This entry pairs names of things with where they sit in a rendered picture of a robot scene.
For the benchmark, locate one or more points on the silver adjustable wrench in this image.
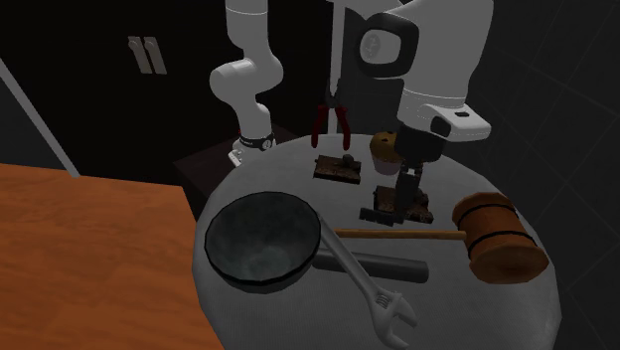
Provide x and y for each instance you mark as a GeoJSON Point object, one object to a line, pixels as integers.
{"type": "Point", "coordinates": [356, 279]}

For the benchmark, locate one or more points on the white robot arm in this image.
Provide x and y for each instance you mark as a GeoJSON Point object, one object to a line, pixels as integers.
{"type": "Point", "coordinates": [436, 72]}

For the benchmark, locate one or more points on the orange wooden table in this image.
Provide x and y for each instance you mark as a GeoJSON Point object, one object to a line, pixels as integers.
{"type": "Point", "coordinates": [87, 262]}

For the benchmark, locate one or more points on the dark robot stand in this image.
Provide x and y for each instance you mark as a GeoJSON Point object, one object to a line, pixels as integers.
{"type": "Point", "coordinates": [203, 167]}

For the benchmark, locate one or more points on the wooden mallet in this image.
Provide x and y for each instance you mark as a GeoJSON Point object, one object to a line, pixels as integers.
{"type": "Point", "coordinates": [499, 240]}

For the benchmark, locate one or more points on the grey round table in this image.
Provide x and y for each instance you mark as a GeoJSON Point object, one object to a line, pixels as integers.
{"type": "Point", "coordinates": [455, 310]}

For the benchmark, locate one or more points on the dark frying pan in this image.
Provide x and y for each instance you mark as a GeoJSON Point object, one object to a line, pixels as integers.
{"type": "Point", "coordinates": [261, 242]}

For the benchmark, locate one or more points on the brown muffin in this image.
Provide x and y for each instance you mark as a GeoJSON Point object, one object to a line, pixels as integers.
{"type": "Point", "coordinates": [383, 151]}

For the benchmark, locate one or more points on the brown block with dark comb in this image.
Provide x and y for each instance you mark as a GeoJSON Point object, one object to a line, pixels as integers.
{"type": "Point", "coordinates": [382, 201]}

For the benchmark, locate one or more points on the brown block with dark knob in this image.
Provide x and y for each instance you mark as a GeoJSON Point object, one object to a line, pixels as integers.
{"type": "Point", "coordinates": [334, 172]}

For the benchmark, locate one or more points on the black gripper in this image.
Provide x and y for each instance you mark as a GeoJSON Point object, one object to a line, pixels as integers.
{"type": "Point", "coordinates": [420, 144]}

